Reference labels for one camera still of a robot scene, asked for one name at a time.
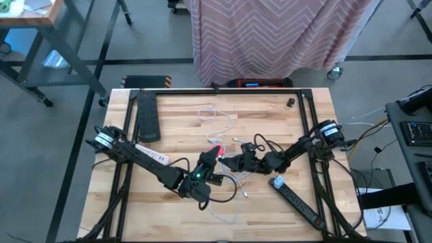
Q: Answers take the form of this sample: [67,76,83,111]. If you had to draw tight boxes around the pink chevron cloth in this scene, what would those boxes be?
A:
[188,0,379,88]

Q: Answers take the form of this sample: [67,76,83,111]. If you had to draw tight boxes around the black curved device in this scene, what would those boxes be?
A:
[397,86,432,115]

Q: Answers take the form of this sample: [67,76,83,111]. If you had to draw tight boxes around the metal wheeled rack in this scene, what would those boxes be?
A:
[325,0,387,82]

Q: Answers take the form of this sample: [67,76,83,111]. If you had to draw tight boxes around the grey desk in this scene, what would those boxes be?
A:
[385,100,432,243]

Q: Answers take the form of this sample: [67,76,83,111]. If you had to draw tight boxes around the white power strip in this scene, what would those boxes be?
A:
[134,144,171,166]

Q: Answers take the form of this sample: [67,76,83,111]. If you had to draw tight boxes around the narrow black power strip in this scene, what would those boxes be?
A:
[269,177,327,232]

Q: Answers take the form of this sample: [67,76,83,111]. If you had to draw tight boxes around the white paper sheet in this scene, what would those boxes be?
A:
[359,188,412,231]

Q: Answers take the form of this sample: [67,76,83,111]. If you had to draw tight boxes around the wooden side table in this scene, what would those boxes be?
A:
[0,0,111,108]

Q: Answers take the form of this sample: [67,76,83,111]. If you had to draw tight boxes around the black aluminium table frame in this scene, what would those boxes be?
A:
[103,88,367,243]

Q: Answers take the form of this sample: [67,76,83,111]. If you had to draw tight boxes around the light blue USB charger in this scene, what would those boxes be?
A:
[272,175,286,190]

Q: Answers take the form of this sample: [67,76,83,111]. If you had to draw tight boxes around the wide black power strip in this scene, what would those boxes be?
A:
[136,90,162,143]

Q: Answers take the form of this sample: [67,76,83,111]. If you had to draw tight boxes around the black keyboard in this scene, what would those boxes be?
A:
[417,160,432,190]

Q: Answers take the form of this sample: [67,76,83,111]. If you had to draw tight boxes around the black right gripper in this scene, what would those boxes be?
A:
[218,142,273,173]

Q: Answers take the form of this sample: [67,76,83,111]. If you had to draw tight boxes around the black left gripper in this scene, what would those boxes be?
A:
[178,147,224,204]

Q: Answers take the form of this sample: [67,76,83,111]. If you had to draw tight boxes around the black stand leg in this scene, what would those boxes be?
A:
[406,0,432,34]
[116,0,133,26]

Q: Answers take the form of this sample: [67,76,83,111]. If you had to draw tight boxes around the black keypad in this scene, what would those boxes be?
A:
[400,120,432,147]

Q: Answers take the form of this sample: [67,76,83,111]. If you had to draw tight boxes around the red black toolbox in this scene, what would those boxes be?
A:
[229,77,294,89]

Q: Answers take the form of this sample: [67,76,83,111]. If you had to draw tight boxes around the black box yellow stripes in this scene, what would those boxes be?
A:
[120,74,173,89]

